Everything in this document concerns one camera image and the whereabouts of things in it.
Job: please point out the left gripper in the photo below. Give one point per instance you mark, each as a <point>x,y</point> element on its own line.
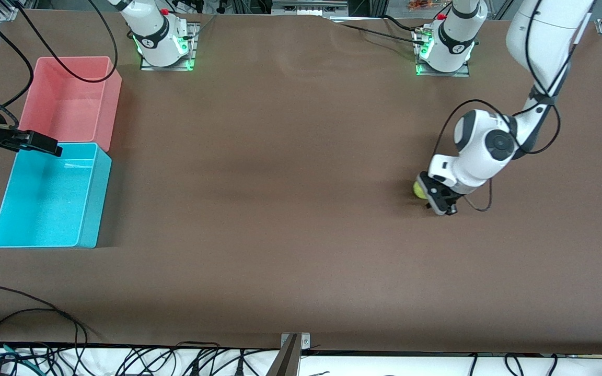
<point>431,191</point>

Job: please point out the yellow tennis ball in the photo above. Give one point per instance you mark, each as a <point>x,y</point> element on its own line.
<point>416,190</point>

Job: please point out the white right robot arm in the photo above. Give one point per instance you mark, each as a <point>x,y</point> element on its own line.
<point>154,31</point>

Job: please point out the pink plastic bin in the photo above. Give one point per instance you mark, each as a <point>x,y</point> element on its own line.
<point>71,109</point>

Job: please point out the blue plastic bin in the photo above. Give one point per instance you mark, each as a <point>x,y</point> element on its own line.
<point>45,198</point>

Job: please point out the orange packaged items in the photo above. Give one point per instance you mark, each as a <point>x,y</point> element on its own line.
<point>421,4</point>

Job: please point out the grey power strip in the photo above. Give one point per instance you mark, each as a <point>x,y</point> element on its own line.
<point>306,8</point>

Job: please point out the aluminium arm base plate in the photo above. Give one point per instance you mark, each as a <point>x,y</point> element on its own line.
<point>194,47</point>
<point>460,73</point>

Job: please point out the aluminium frame post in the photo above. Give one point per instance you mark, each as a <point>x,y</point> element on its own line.
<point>378,6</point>

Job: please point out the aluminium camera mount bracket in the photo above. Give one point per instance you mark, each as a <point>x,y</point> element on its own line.
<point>293,360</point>

